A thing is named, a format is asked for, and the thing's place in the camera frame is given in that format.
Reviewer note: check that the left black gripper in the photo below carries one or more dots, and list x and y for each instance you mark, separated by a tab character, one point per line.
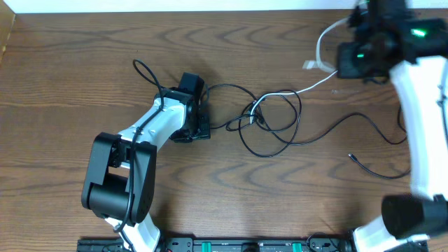
205	133

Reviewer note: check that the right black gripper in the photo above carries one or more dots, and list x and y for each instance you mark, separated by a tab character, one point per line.
345	67

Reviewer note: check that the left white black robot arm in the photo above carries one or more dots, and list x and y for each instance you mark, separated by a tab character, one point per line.
120	179

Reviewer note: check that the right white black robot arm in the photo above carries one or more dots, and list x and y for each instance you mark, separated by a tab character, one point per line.
420	80

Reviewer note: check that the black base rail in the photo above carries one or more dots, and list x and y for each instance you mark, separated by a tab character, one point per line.
184	244

